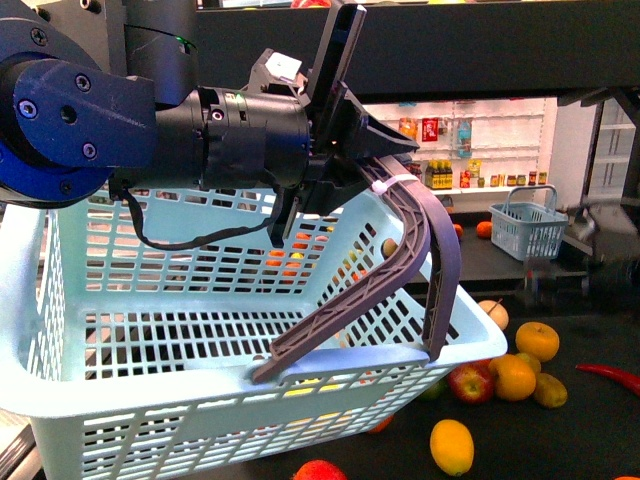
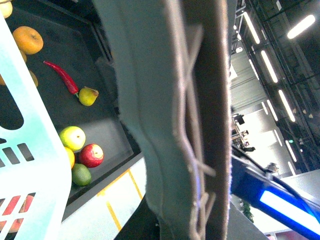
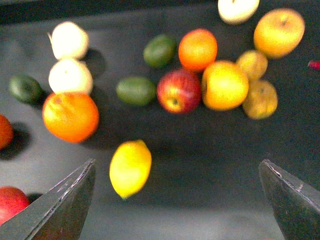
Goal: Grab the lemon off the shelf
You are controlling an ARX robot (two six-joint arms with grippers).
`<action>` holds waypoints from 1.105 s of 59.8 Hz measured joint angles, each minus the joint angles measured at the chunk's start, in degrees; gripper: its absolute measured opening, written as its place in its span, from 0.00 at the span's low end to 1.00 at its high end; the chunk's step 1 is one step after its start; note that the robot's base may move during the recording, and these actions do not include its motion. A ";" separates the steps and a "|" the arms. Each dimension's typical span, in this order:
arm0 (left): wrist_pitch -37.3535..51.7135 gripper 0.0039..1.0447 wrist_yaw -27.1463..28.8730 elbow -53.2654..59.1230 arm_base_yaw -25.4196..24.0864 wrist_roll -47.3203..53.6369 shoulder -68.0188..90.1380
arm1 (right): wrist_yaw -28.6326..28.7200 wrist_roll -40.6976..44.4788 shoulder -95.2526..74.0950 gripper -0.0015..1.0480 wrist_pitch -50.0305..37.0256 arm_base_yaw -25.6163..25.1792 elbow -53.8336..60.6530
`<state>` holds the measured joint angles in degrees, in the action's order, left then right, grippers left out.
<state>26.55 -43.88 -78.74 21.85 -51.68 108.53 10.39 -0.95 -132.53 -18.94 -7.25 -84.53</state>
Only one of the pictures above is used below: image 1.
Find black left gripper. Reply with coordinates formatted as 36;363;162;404
267;82;418;247

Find grey basket handle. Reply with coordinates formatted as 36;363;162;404
251;156;461;383

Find light teal plastic basket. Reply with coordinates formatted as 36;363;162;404
1;191;507;479

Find white condiment shelf unit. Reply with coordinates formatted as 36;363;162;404
366;98;557;213

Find black metal shelf rack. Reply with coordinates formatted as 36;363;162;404
194;0;640;316

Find yellow lemon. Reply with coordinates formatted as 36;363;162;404
429;419;475;477

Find small blue shopping basket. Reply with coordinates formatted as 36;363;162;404
488;185;569;261

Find green lime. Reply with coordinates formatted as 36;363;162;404
418;378;448;401

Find red yellow apple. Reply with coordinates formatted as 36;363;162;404
447;362;494;405

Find yellow-orange round pear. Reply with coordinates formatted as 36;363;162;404
515;321;560;363

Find orange tangerine near front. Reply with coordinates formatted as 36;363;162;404
368;415;394;434

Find orange fruit beside apple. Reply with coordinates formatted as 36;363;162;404
489;354;536;402

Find red apple front right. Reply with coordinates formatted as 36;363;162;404
291;459;347;480

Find olive kiwi fruit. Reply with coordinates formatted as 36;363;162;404
533;373;568;409

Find red chili pepper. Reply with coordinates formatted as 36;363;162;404
575;364;640;396

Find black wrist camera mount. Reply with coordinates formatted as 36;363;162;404
305;1;367;116

